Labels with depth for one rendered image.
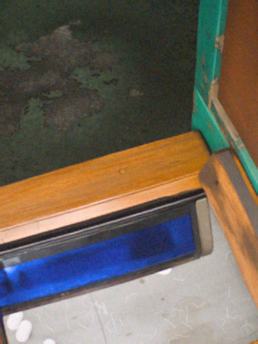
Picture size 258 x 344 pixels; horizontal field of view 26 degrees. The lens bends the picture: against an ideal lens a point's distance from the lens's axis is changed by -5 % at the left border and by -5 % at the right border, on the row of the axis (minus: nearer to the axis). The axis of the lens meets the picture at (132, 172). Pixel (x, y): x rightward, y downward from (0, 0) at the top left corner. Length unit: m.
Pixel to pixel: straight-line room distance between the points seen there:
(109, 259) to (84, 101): 1.60
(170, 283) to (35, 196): 0.28
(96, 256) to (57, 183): 0.45
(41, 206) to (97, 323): 0.23
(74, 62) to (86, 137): 0.40
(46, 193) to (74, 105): 1.17
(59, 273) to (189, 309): 0.38
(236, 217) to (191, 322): 0.18
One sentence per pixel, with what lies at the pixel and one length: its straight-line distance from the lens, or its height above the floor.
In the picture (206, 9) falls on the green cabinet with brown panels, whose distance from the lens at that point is 0.88.
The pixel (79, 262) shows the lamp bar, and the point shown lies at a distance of 0.57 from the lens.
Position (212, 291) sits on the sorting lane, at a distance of 0.93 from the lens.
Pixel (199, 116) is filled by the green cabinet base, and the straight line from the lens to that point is 1.06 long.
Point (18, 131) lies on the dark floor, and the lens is 2.10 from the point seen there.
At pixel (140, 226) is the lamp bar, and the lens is 0.56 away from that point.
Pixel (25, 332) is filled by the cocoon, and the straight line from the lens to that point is 0.89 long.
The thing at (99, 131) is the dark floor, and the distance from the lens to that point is 2.04.
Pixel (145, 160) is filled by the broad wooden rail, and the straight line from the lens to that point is 1.02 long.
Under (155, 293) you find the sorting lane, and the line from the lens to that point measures 0.92.
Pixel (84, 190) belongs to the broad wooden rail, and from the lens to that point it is 0.99.
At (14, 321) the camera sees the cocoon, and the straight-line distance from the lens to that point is 0.90.
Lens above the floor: 1.59
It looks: 55 degrees down
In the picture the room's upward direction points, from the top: 2 degrees counter-clockwise
